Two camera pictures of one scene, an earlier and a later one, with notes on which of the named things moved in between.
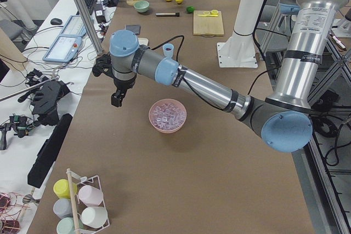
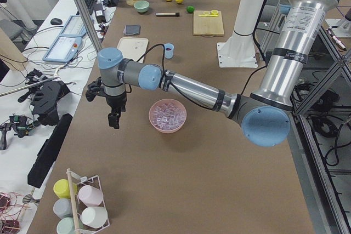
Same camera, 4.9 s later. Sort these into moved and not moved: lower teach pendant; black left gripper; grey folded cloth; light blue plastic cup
Moved: black left gripper
Not moved: lower teach pendant; grey folded cloth; light blue plastic cup
